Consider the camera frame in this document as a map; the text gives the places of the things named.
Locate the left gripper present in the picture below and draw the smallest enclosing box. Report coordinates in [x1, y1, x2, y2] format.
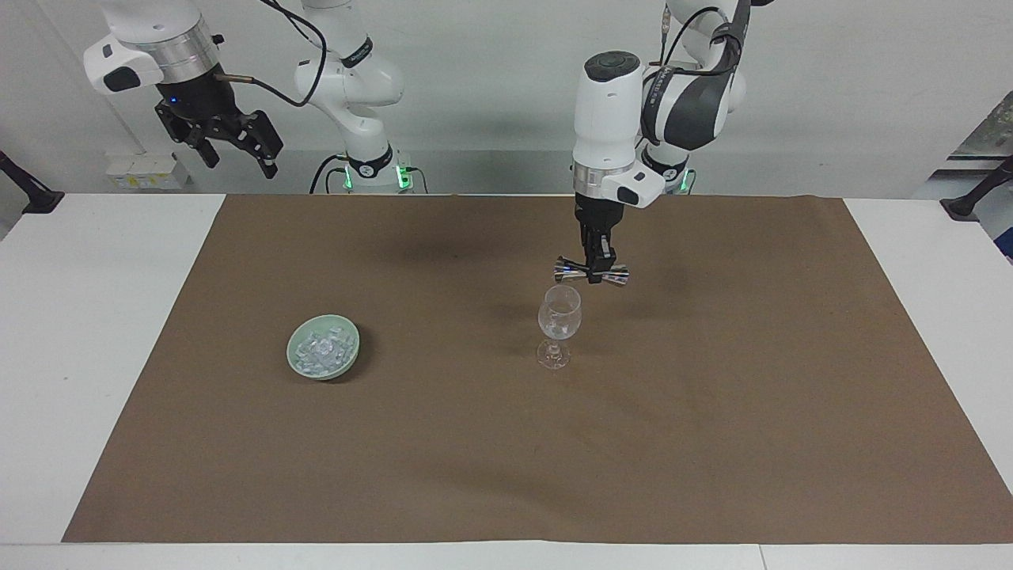
[575, 192, 627, 234]

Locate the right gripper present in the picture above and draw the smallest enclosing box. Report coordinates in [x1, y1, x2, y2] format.
[154, 70, 285, 180]

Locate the silver double-cone jigger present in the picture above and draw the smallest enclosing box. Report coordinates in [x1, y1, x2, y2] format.
[553, 255, 632, 288]

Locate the clear wine glass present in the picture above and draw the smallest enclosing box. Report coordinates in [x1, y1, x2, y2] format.
[536, 285, 584, 371]

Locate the clear ice cubes pile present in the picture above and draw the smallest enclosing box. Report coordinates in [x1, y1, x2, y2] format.
[295, 328, 355, 374]

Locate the black stand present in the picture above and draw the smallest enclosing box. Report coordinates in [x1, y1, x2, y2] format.
[0, 150, 66, 215]
[939, 154, 1013, 223]

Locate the pale green bowl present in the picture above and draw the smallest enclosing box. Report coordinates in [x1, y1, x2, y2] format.
[286, 313, 362, 382]

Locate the white wall socket box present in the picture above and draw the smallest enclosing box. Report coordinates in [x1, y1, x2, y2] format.
[104, 152, 192, 192]

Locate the black cable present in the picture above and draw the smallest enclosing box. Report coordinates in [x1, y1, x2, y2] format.
[308, 154, 351, 196]
[214, 0, 328, 109]
[654, 0, 753, 80]

